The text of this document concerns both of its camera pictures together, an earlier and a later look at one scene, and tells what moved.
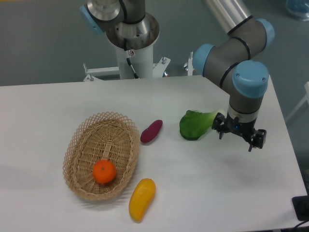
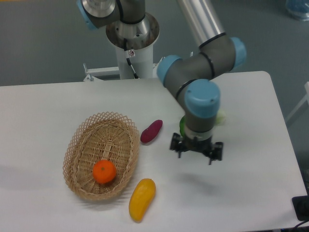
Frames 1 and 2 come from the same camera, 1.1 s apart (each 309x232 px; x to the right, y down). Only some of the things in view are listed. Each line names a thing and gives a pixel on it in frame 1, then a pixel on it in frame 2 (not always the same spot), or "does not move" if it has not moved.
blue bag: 299,9 does not move
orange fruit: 104,171 does not move
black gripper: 246,129 -> 179,144
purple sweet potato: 150,133 does not move
